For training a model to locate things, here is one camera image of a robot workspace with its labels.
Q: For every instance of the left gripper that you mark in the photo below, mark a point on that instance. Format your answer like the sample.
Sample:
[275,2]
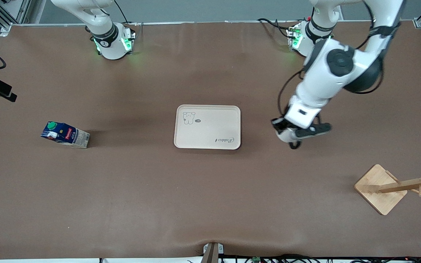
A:
[281,125]

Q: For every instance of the large table cover mat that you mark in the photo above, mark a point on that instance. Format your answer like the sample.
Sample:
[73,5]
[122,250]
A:
[122,201]

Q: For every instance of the cream rabbit print tray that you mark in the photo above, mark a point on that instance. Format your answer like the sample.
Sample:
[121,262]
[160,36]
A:
[210,128]

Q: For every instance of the wooden mug tree stand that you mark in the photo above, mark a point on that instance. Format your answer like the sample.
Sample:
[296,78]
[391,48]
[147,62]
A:
[378,190]

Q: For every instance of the blue white milk carton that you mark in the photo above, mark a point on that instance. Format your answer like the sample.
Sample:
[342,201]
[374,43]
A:
[68,136]

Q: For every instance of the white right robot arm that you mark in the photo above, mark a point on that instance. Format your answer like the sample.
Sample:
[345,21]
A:
[110,44]

